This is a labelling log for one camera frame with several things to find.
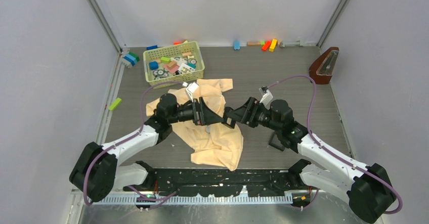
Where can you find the blue cube in basket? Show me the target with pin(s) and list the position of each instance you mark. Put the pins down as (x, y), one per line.
(153, 65)

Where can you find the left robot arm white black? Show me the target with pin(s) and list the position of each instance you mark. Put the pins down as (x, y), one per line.
(98, 169)

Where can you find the lime green block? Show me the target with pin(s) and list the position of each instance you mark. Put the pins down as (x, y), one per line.
(115, 104)

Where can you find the light blue block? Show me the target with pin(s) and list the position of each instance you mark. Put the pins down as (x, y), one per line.
(236, 45)

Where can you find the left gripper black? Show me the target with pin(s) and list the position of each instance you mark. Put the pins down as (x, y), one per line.
(202, 115)

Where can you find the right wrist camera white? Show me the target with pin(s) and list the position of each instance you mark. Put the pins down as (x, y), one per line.
(266, 96)

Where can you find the pink block in basket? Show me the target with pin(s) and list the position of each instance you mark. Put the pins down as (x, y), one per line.
(172, 70)

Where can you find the green plastic basket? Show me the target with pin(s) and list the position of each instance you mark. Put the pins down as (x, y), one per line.
(187, 55)

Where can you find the tan wooden block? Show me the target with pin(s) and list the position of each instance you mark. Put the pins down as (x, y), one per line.
(253, 43)

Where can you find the blue green stacked blocks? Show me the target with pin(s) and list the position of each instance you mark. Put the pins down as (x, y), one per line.
(130, 60)

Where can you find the orange red block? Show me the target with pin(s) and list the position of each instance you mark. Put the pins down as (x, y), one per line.
(266, 45)

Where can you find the brown wooden metronome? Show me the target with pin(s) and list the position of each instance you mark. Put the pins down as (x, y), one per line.
(321, 69)

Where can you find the black square box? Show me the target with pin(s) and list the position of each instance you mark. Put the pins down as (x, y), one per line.
(229, 122)
(275, 143)

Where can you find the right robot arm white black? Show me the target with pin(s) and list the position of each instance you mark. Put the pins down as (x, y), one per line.
(367, 189)

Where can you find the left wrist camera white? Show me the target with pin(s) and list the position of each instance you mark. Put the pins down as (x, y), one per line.
(190, 89)

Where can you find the peach cloth garment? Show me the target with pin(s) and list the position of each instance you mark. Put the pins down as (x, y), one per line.
(222, 146)

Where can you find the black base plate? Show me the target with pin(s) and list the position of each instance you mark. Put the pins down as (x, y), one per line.
(190, 182)

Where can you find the yellow block by wall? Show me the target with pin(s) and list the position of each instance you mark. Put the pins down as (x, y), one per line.
(273, 45)

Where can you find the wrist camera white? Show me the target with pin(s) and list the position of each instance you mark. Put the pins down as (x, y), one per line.
(266, 96)
(190, 89)

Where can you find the blue block behind basket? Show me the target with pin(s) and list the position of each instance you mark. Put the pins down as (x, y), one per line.
(152, 47)

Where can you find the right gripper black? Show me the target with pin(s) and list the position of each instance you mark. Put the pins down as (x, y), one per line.
(247, 113)

